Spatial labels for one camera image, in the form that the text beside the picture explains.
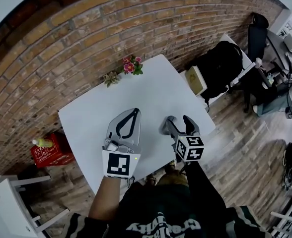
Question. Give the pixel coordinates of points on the person's left shoe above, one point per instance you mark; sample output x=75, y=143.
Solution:
x=151, y=179

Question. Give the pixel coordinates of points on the person's right forearm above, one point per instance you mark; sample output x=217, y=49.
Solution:
x=203, y=192

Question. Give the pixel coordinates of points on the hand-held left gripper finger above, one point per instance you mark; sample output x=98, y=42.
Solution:
x=113, y=130
x=136, y=130

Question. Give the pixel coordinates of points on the person's right shoe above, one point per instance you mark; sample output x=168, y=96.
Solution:
x=172, y=168

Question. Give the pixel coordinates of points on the green drink bottle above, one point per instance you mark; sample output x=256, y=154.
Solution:
x=43, y=142

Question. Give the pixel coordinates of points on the pink flower plant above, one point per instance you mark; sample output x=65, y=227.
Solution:
x=132, y=66

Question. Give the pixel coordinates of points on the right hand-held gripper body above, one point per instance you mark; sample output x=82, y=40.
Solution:
x=192, y=147

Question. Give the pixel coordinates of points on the grey desk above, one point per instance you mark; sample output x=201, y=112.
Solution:
x=276, y=48

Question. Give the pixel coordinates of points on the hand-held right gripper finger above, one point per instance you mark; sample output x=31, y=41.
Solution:
x=172, y=130
x=192, y=126

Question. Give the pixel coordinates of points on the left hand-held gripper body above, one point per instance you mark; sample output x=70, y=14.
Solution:
x=118, y=163

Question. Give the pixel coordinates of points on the white chair with backpack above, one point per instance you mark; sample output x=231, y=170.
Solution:
x=245, y=66

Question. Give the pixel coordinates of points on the black office chair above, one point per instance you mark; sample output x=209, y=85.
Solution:
x=257, y=41

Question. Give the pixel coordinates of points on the beige book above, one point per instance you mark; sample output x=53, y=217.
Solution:
x=195, y=79

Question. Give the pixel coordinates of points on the grey mouse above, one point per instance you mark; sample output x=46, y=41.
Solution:
x=164, y=128

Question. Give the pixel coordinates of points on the white wooden chair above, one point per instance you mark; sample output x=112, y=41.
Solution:
x=4, y=207

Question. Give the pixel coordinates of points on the red fire equipment box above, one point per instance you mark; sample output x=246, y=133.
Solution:
x=54, y=155

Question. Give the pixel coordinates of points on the green succulent plant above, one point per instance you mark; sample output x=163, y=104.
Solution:
x=111, y=78

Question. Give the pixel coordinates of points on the person's left forearm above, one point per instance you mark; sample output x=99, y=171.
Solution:
x=106, y=199

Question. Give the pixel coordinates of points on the person's shoe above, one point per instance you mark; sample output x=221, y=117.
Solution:
x=172, y=168
x=151, y=179

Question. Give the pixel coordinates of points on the black backpack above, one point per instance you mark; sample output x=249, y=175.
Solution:
x=220, y=68

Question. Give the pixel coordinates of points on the person's olive trousers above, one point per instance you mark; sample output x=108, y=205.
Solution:
x=173, y=180

